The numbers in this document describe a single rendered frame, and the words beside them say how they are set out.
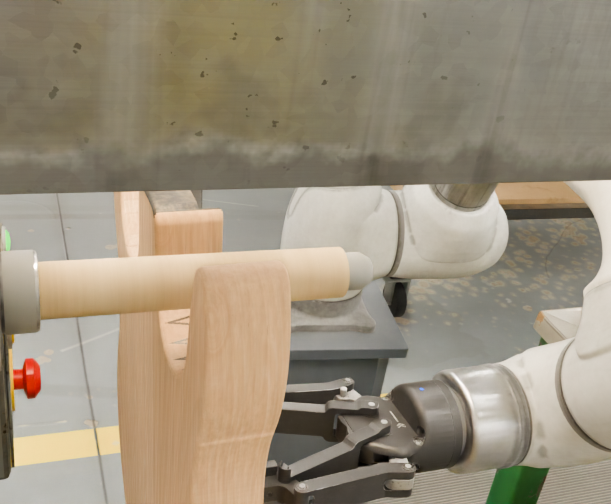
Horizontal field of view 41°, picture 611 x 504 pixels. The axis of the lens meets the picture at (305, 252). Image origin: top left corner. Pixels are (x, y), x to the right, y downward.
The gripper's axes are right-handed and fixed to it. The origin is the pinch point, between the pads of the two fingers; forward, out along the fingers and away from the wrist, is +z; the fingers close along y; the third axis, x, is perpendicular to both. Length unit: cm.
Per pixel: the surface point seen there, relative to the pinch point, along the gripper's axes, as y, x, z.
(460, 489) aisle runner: 92, -96, -92
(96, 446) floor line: 125, -91, -3
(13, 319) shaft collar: -9.8, 18.5, 13.7
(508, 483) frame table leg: 31, -38, -55
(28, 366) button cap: 21.7, -3.4, 12.8
